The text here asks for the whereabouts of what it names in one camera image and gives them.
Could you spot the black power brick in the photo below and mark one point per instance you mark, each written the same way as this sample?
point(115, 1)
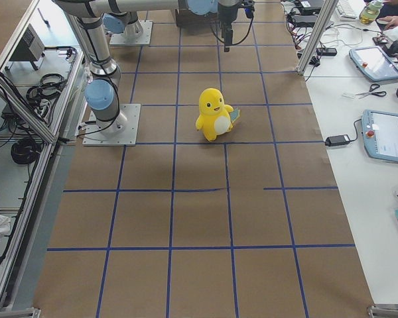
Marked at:
point(337, 140)

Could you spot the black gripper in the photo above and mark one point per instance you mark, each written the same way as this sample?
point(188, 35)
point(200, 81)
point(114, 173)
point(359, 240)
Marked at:
point(225, 14)

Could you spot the yellow plush dinosaur toy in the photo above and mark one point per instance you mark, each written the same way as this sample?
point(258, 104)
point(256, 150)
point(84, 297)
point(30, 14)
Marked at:
point(214, 115)

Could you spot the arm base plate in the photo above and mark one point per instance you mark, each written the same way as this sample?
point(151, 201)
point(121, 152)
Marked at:
point(123, 131)
point(134, 34)

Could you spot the blue teach pendant near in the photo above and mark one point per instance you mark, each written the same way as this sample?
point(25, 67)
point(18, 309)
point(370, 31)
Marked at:
point(380, 134)

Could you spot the grey metal box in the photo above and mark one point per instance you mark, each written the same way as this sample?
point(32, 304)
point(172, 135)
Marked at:
point(29, 49)

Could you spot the blue teach pendant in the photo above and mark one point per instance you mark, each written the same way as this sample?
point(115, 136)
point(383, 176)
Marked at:
point(380, 134)
point(374, 63)

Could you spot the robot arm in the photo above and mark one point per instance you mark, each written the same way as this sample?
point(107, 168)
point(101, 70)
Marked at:
point(127, 22)
point(88, 20)

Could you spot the dark wooden drawer box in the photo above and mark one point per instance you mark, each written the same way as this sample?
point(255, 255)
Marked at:
point(185, 18)

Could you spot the blue teach pendant far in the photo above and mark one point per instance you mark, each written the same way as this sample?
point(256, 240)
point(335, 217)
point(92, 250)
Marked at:
point(374, 63)

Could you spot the green drink bottle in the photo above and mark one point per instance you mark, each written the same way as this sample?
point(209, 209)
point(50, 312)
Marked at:
point(370, 12)

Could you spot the black scissors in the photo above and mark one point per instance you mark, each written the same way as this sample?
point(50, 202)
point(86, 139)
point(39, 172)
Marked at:
point(373, 90)

